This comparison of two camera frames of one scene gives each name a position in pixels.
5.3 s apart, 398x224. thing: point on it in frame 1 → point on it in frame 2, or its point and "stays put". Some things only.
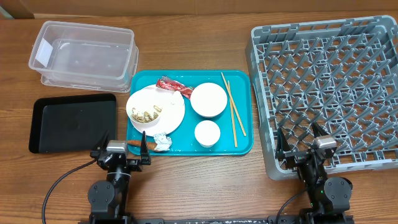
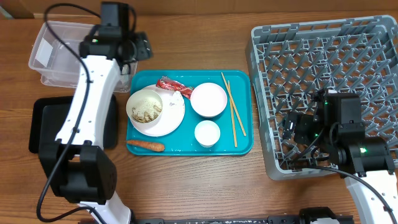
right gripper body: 295,158 → 307,132
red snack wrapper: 166,83 stays put
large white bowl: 208,99 stays put
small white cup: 207,133 stays put
